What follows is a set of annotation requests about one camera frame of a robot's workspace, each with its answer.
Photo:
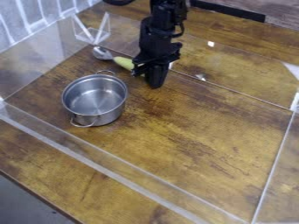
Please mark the black bar on table edge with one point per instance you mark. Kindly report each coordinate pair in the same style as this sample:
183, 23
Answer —
229, 10

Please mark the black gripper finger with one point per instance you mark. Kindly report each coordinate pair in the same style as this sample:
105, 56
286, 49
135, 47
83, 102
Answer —
155, 74
138, 71

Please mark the stainless steel pot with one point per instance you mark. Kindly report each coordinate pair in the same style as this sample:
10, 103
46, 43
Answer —
95, 99

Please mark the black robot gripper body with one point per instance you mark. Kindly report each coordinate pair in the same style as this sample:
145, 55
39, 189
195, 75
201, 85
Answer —
159, 28

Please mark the green handled metal spoon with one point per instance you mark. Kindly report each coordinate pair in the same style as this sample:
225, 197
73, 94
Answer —
105, 54

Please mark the clear acrylic enclosure wall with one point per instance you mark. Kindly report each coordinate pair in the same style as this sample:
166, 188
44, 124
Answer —
203, 152

